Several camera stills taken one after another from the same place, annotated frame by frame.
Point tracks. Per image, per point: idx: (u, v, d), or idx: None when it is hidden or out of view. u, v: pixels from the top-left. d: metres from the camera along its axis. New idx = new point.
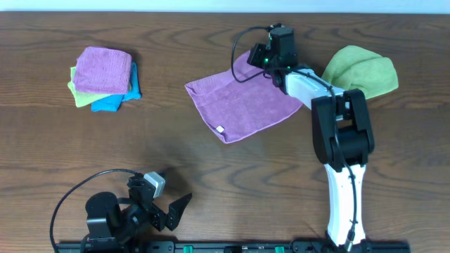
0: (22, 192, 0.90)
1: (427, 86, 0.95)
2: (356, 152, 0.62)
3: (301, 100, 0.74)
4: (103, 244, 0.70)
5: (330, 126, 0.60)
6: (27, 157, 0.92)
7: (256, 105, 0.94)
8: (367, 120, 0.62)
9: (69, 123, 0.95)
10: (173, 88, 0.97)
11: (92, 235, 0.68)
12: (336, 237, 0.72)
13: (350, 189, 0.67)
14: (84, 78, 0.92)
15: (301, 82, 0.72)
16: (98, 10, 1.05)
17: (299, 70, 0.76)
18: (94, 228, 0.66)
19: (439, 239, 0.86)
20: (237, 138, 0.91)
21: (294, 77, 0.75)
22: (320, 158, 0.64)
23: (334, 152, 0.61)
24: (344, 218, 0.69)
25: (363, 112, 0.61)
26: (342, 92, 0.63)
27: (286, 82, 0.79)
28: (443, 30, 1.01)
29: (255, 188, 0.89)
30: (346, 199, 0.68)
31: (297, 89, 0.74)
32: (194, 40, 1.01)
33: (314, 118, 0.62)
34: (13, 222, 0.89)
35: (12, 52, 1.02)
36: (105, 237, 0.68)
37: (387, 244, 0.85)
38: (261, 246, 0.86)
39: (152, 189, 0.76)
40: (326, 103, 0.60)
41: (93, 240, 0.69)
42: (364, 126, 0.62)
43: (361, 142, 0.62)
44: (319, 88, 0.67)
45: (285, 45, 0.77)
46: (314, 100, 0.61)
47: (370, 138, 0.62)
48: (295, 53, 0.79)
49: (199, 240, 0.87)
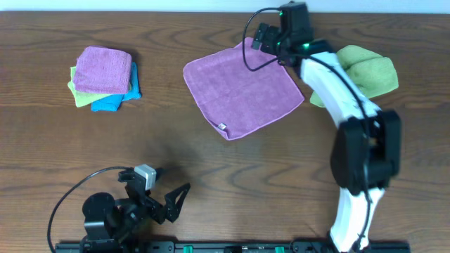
0: (21, 192, 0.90)
1: (427, 86, 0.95)
2: (380, 178, 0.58)
3: (319, 91, 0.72)
4: (102, 244, 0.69)
5: (357, 152, 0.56)
6: (27, 157, 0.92)
7: (258, 102, 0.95)
8: (396, 147, 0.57)
9: (69, 123, 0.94)
10: (173, 88, 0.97)
11: (90, 236, 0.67)
12: (339, 243, 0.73)
13: (365, 210, 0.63)
14: (84, 78, 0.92)
15: (326, 81, 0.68)
16: (98, 10, 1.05)
17: (319, 57, 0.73)
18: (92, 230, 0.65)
19: (439, 239, 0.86)
20: (240, 135, 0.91)
21: (318, 72, 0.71)
22: (340, 180, 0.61)
23: (358, 178, 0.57)
24: (351, 230, 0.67)
25: (395, 137, 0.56)
26: (374, 112, 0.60)
27: (303, 67, 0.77)
28: (442, 30, 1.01)
29: (255, 188, 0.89)
30: (358, 219, 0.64)
31: (318, 82, 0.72)
32: (194, 39, 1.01)
33: (341, 142, 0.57)
34: (13, 223, 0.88)
35: (12, 52, 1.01)
36: (104, 238, 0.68)
37: (387, 244, 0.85)
38: (261, 246, 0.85)
39: (143, 181, 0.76)
40: (357, 128, 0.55)
41: (92, 242, 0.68)
42: (394, 152, 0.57)
43: (386, 169, 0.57)
44: (349, 100, 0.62)
45: (299, 19, 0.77)
46: (344, 123, 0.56)
47: (396, 165, 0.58)
48: (309, 30, 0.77)
49: (199, 240, 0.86)
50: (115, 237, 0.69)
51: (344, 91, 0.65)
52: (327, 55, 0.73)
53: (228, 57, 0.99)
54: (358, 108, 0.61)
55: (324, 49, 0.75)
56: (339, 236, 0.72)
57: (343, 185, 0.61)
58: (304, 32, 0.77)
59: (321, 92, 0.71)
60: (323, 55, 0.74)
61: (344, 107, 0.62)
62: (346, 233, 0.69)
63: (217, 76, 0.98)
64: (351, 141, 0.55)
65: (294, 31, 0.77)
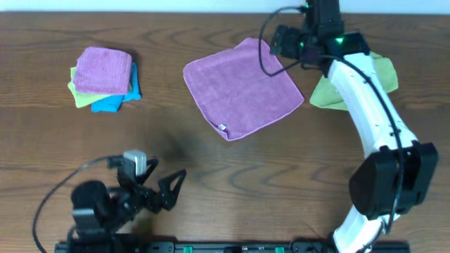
0: (20, 192, 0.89)
1: (427, 86, 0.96)
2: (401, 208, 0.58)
3: (350, 102, 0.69)
4: (91, 235, 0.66)
5: (386, 181, 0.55)
6: (27, 158, 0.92)
7: (258, 102, 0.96)
8: (426, 181, 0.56)
9: (69, 124, 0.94)
10: (173, 89, 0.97)
11: (78, 226, 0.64)
12: (342, 247, 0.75)
13: (376, 225, 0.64)
14: (85, 79, 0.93)
15: (362, 96, 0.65)
16: (99, 10, 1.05)
17: (356, 64, 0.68)
18: (79, 218, 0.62)
19: (439, 240, 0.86)
20: (240, 135, 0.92)
21: (350, 77, 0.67)
22: (359, 206, 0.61)
23: (380, 208, 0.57)
24: (358, 241, 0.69)
25: (427, 171, 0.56)
26: (409, 143, 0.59)
27: (332, 69, 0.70)
28: (441, 30, 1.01)
29: (255, 188, 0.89)
30: (368, 231, 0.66)
31: (350, 93, 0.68)
32: (194, 40, 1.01)
33: (370, 172, 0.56)
34: (10, 223, 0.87)
35: (12, 52, 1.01)
36: (93, 228, 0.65)
37: (387, 244, 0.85)
38: (261, 246, 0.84)
39: (133, 164, 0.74)
40: (389, 160, 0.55)
41: (81, 232, 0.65)
42: (422, 186, 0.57)
43: (410, 200, 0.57)
44: (384, 126, 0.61)
45: (328, 8, 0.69)
46: (376, 155, 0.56)
47: (421, 198, 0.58)
48: (339, 21, 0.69)
49: (199, 241, 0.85)
50: (105, 225, 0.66)
51: (379, 112, 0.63)
52: (361, 57, 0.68)
53: (228, 58, 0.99)
54: (393, 137, 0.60)
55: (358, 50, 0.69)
56: (342, 242, 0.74)
57: (361, 212, 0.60)
58: (334, 22, 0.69)
59: (350, 100, 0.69)
60: (357, 57, 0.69)
61: (379, 132, 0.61)
62: (351, 242, 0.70)
63: (217, 76, 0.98)
64: (382, 171, 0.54)
65: (324, 22, 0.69)
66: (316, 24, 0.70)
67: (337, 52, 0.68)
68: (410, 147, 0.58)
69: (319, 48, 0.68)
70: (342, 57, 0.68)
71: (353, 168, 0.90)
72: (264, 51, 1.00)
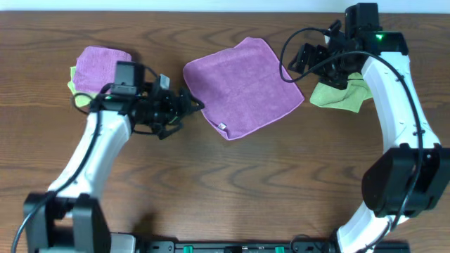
0: (20, 192, 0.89)
1: (427, 86, 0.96)
2: (410, 211, 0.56)
3: (379, 98, 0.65)
4: (120, 95, 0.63)
5: (398, 178, 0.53)
6: (27, 158, 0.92)
7: (257, 101, 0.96)
8: (442, 189, 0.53)
9: (70, 123, 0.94)
10: (173, 88, 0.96)
11: (115, 80, 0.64)
12: (343, 245, 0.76)
13: (381, 229, 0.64)
14: (84, 78, 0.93)
15: (392, 93, 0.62)
16: (98, 10, 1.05)
17: (390, 61, 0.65)
18: (121, 67, 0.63)
19: (439, 239, 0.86)
20: (240, 135, 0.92)
21: (382, 75, 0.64)
22: (368, 202, 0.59)
23: (388, 206, 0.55)
24: (361, 241, 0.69)
25: (444, 178, 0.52)
26: (431, 145, 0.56)
27: (368, 64, 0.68)
28: (441, 30, 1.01)
29: (255, 188, 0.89)
30: (371, 234, 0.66)
31: (381, 89, 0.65)
32: (194, 39, 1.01)
33: (384, 166, 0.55)
34: (11, 223, 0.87)
35: (11, 52, 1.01)
36: (127, 86, 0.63)
37: (387, 244, 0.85)
38: (261, 246, 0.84)
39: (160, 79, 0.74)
40: (406, 157, 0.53)
41: (113, 88, 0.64)
42: (436, 192, 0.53)
43: (421, 204, 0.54)
44: (408, 124, 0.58)
45: (369, 15, 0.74)
46: (394, 150, 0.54)
47: (432, 205, 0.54)
48: (376, 27, 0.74)
49: (198, 240, 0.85)
50: (138, 88, 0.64)
51: (406, 109, 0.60)
52: (399, 57, 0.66)
53: (228, 57, 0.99)
54: (415, 136, 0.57)
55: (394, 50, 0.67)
56: (345, 239, 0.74)
57: (370, 207, 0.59)
58: (370, 27, 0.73)
59: (378, 99, 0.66)
60: (394, 55, 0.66)
61: (402, 129, 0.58)
62: (354, 239, 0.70)
63: (217, 76, 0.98)
64: (396, 168, 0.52)
65: (362, 24, 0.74)
66: (354, 27, 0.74)
67: (374, 48, 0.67)
68: (430, 150, 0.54)
69: (357, 41, 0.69)
70: (377, 54, 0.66)
71: (354, 167, 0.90)
72: (264, 50, 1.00)
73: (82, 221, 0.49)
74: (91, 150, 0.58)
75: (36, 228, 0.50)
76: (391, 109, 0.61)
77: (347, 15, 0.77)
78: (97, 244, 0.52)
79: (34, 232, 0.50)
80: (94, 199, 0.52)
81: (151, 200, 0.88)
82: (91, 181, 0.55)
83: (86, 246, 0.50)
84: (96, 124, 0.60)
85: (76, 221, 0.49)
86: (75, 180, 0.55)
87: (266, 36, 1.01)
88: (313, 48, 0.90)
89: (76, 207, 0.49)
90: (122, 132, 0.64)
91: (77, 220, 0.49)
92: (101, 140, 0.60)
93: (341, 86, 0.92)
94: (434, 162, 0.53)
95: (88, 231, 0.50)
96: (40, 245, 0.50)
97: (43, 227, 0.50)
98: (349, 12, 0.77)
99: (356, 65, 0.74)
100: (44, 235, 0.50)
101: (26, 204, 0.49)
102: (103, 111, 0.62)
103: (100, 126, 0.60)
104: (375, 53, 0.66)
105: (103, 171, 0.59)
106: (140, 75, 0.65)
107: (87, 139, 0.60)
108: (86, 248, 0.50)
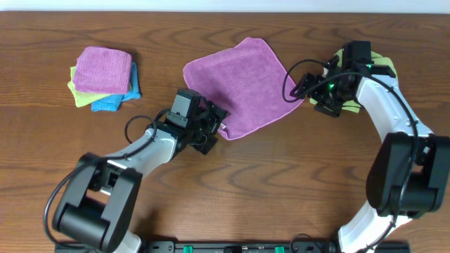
0: (21, 192, 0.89)
1: (427, 86, 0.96)
2: (415, 207, 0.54)
3: (372, 112, 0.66)
4: (174, 123, 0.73)
5: (397, 167, 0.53)
6: (28, 157, 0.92)
7: (257, 101, 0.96)
8: (443, 177, 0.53)
9: (69, 123, 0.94)
10: (173, 88, 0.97)
11: (172, 109, 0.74)
12: (344, 244, 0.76)
13: (382, 229, 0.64)
14: (85, 78, 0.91)
15: (382, 100, 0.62)
16: (98, 10, 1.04)
17: (379, 77, 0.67)
18: (180, 99, 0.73)
19: (439, 239, 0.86)
20: (239, 135, 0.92)
21: (374, 88, 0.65)
22: (371, 202, 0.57)
23: (391, 199, 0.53)
24: (362, 240, 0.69)
25: (443, 166, 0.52)
26: (427, 133, 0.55)
27: (360, 85, 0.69)
28: (442, 29, 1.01)
29: (255, 188, 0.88)
30: (373, 233, 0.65)
31: (373, 103, 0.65)
32: (193, 39, 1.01)
33: (384, 154, 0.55)
34: (11, 223, 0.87)
35: (12, 52, 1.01)
36: (181, 116, 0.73)
37: (387, 244, 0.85)
38: (261, 246, 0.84)
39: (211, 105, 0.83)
40: (403, 141, 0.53)
41: (169, 116, 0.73)
42: (438, 182, 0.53)
43: (425, 197, 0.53)
44: (401, 117, 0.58)
45: (362, 50, 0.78)
46: (391, 135, 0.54)
47: (438, 198, 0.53)
48: (370, 60, 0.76)
49: (198, 240, 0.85)
50: (188, 120, 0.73)
51: (399, 109, 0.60)
52: (386, 79, 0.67)
53: (228, 57, 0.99)
54: (410, 127, 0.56)
55: (386, 71, 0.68)
56: (345, 239, 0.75)
57: (373, 205, 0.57)
58: (365, 60, 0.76)
59: (373, 109, 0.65)
60: (383, 77, 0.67)
61: (395, 124, 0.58)
62: (355, 239, 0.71)
63: (216, 76, 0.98)
64: (394, 154, 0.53)
65: (356, 58, 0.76)
66: (349, 60, 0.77)
67: (365, 70, 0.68)
68: (425, 138, 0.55)
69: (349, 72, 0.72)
70: (370, 74, 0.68)
71: (354, 167, 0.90)
72: (264, 50, 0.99)
73: (122, 187, 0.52)
74: (145, 146, 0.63)
75: (79, 181, 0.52)
76: (384, 112, 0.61)
77: (344, 49, 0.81)
78: (124, 220, 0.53)
79: (74, 187, 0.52)
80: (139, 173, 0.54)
81: (152, 200, 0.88)
82: (140, 165, 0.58)
83: (113, 218, 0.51)
84: (152, 133, 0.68)
85: (117, 186, 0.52)
86: (127, 157, 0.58)
87: (266, 35, 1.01)
88: (313, 77, 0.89)
89: (123, 176, 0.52)
90: (168, 146, 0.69)
91: (118, 185, 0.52)
92: (154, 145, 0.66)
93: (335, 112, 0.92)
94: (432, 150, 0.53)
95: (124, 199, 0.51)
96: (72, 202, 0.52)
97: (84, 184, 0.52)
98: (344, 48, 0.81)
99: (350, 93, 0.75)
100: (81, 193, 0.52)
101: (80, 161, 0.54)
102: (158, 129, 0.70)
103: (155, 136, 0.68)
104: (366, 72, 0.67)
105: (148, 166, 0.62)
106: (193, 108, 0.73)
107: (143, 140, 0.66)
108: (112, 220, 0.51)
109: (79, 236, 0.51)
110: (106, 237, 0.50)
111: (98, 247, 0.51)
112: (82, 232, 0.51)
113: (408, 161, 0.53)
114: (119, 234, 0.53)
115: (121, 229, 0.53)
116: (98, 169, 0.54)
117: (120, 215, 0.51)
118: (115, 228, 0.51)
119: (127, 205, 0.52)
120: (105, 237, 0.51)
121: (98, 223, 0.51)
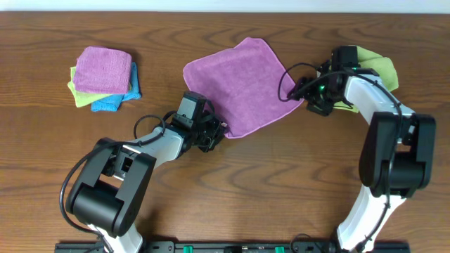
0: (21, 192, 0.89)
1: (427, 86, 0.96)
2: (406, 184, 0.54)
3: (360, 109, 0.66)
4: (181, 124, 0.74)
5: (387, 145, 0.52)
6: (28, 158, 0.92)
7: (258, 101, 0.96)
8: (429, 151, 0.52)
9: (69, 123, 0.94)
10: (173, 88, 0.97)
11: (178, 111, 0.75)
12: (342, 240, 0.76)
13: (377, 214, 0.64)
14: (84, 78, 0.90)
15: (365, 91, 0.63)
16: (98, 10, 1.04)
17: (365, 76, 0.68)
18: (187, 102, 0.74)
19: (439, 239, 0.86)
20: (240, 134, 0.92)
21: (359, 84, 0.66)
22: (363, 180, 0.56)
23: (382, 177, 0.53)
24: (360, 232, 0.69)
25: (427, 142, 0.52)
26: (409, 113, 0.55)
27: (347, 84, 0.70)
28: (443, 29, 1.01)
29: (255, 188, 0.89)
30: (370, 221, 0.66)
31: (358, 98, 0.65)
32: (193, 39, 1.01)
33: (371, 133, 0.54)
34: (11, 223, 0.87)
35: (11, 52, 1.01)
36: (188, 117, 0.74)
37: (387, 244, 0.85)
38: (261, 246, 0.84)
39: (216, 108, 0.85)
40: (390, 119, 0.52)
41: (176, 117, 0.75)
42: (425, 156, 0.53)
43: (414, 173, 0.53)
44: (385, 102, 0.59)
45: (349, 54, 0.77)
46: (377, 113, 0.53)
47: (427, 173, 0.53)
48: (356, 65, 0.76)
49: (199, 240, 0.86)
50: (194, 122, 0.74)
51: (383, 98, 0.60)
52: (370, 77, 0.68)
53: (228, 57, 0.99)
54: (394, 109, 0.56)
55: (370, 72, 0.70)
56: (344, 235, 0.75)
57: (365, 184, 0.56)
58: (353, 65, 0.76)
59: (359, 105, 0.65)
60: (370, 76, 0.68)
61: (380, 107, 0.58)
62: (354, 237, 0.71)
63: (216, 76, 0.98)
64: (382, 133, 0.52)
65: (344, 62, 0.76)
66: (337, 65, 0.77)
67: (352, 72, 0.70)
68: (409, 118, 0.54)
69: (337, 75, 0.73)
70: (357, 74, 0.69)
71: (353, 168, 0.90)
72: (264, 50, 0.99)
73: (136, 170, 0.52)
74: (155, 139, 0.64)
75: (95, 163, 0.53)
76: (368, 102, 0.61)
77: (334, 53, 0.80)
78: (136, 204, 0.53)
79: (90, 168, 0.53)
80: (155, 157, 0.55)
81: (152, 200, 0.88)
82: (153, 152, 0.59)
83: (126, 199, 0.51)
84: (162, 129, 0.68)
85: (132, 169, 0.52)
86: (142, 145, 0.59)
87: (266, 35, 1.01)
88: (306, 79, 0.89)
89: (138, 159, 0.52)
90: (176, 144, 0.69)
91: (133, 169, 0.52)
92: (163, 139, 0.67)
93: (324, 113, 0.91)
94: (415, 128, 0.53)
95: (137, 182, 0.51)
96: (87, 181, 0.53)
97: (100, 166, 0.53)
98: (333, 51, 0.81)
99: (338, 95, 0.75)
100: (95, 174, 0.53)
101: (96, 145, 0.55)
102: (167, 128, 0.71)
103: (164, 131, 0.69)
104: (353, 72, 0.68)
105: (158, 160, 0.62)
106: (200, 111, 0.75)
107: (152, 134, 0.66)
108: (125, 201, 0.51)
109: (91, 217, 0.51)
110: (119, 219, 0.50)
111: (110, 228, 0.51)
112: (95, 215, 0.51)
113: (395, 139, 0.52)
114: (131, 216, 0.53)
115: (133, 211, 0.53)
116: (113, 153, 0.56)
117: (135, 195, 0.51)
118: (129, 209, 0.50)
119: (141, 188, 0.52)
120: (116, 220, 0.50)
121: (112, 206, 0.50)
